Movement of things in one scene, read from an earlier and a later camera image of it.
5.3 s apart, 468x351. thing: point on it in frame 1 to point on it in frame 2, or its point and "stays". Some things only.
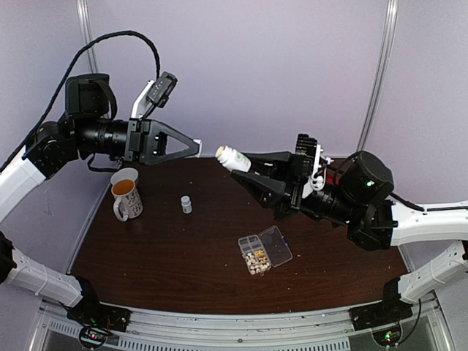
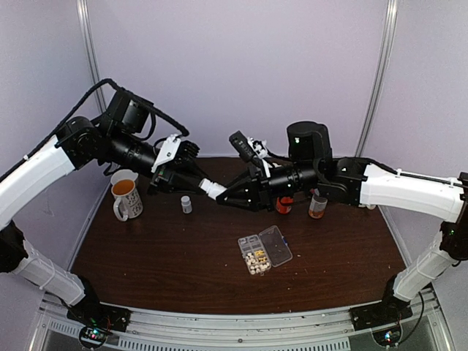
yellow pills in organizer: x=260 y=253 stays
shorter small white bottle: x=232 y=159 to x=216 y=190
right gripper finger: x=268 y=191 to x=244 y=196
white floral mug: x=127 y=203 stays
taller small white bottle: x=186 y=204 stays
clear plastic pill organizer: x=267 y=249 stays
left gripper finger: x=159 y=131 to x=192 y=168
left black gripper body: x=137 y=130 to x=161 y=176
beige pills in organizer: x=257 y=268 stays
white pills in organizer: x=250 y=259 stays
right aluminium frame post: x=379 y=75 stays
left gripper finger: x=154 y=151 to x=181 y=183
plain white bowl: x=124 y=173 stays
